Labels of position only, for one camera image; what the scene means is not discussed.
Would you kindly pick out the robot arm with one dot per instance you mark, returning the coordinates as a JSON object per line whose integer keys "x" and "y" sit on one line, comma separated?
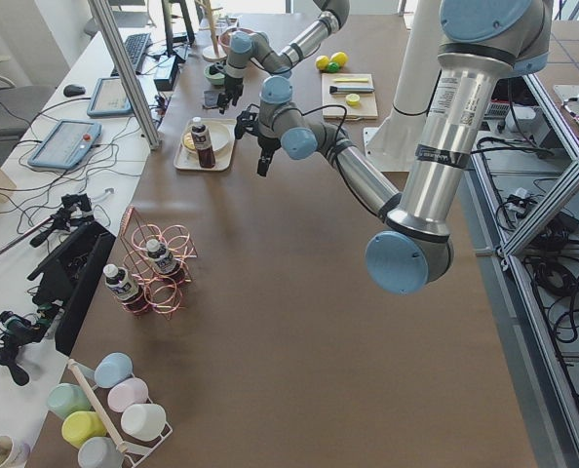
{"x": 478, "y": 43}
{"x": 245, "y": 47}

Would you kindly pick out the whole yellow lemon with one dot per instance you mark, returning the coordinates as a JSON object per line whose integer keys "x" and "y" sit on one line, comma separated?
{"x": 340, "y": 58}

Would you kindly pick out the glazed donut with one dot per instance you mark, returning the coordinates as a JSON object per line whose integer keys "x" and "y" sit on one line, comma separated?
{"x": 188, "y": 142}

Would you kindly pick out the black keyboard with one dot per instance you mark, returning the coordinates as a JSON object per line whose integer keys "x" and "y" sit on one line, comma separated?
{"x": 136, "y": 46}

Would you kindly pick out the white plate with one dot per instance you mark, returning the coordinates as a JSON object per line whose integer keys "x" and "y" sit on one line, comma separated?
{"x": 220, "y": 135}

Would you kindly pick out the yellow plastic knife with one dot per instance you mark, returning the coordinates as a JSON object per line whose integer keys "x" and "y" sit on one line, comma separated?
{"x": 351, "y": 80}

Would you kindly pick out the mint green bowl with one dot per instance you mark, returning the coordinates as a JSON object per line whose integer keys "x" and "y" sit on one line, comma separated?
{"x": 214, "y": 73}

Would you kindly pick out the green lime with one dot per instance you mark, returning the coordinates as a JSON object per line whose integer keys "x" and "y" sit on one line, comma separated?
{"x": 332, "y": 67}

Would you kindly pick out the dark drink bottle on tray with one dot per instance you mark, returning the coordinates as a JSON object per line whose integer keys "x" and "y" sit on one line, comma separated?
{"x": 203, "y": 143}

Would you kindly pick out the aluminium frame post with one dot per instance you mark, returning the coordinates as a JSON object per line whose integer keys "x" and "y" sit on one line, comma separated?
{"x": 107, "y": 25}

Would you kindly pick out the grey cup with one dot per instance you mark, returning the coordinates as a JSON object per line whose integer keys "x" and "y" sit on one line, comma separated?
{"x": 99, "y": 452}

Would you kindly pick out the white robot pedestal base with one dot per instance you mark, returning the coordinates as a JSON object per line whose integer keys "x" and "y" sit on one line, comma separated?
{"x": 392, "y": 145}

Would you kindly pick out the green cup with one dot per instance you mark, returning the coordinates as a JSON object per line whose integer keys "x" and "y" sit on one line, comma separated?
{"x": 66, "y": 398}

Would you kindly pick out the steel muddler black tip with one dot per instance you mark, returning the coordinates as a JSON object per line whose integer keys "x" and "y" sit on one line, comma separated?
{"x": 337, "y": 90}

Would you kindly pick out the wooden cutting board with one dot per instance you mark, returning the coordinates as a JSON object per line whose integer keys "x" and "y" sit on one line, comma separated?
{"x": 335, "y": 106}

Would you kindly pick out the pink bowl with ice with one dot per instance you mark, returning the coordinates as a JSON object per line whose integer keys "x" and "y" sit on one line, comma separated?
{"x": 225, "y": 37}

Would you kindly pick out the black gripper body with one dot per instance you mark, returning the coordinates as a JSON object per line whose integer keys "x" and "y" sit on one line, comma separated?
{"x": 232, "y": 82}
{"x": 268, "y": 144}

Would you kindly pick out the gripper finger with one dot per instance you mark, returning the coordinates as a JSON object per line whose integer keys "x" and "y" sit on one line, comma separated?
{"x": 267, "y": 160}
{"x": 235, "y": 94}
{"x": 222, "y": 103}
{"x": 261, "y": 166}

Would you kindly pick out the pink cup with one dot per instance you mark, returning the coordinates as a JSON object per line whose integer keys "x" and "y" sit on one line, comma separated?
{"x": 131, "y": 391}

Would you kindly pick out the lemon half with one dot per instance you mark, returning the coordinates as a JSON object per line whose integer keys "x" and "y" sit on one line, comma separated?
{"x": 353, "y": 100}

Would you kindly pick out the white cup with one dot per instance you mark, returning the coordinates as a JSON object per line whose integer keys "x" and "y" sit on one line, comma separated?
{"x": 144, "y": 422}

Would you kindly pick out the blue teach pendant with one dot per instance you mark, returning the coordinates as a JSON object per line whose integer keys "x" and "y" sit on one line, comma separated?
{"x": 109, "y": 99}
{"x": 66, "y": 145}

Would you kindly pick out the copper wire bottle rack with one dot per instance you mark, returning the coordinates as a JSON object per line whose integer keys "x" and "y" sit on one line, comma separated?
{"x": 161, "y": 294}

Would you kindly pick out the grey folded cloth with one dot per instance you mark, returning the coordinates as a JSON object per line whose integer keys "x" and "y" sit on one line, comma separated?
{"x": 210, "y": 98}

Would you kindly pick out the yellow cup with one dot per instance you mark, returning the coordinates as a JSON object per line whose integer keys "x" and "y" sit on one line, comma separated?
{"x": 80, "y": 426}

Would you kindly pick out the blue cup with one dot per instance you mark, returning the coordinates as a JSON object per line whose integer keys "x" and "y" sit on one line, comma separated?
{"x": 113, "y": 369}

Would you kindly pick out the dark bottle in rack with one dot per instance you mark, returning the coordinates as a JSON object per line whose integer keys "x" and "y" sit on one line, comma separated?
{"x": 162, "y": 258}

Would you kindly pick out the round wooden stand base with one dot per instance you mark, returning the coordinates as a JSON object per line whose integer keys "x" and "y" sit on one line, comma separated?
{"x": 212, "y": 54}

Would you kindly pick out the black computer mouse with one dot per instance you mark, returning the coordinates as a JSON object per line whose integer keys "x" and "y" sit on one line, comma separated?
{"x": 73, "y": 90}

